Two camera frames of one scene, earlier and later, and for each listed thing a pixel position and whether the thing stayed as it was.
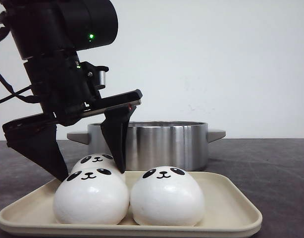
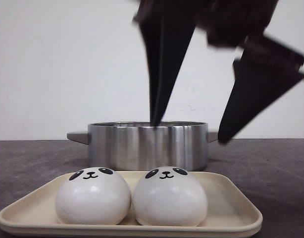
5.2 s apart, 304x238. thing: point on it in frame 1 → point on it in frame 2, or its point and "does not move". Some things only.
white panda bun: [167, 196] does not move
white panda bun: [91, 196] does not move
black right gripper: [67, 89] → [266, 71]
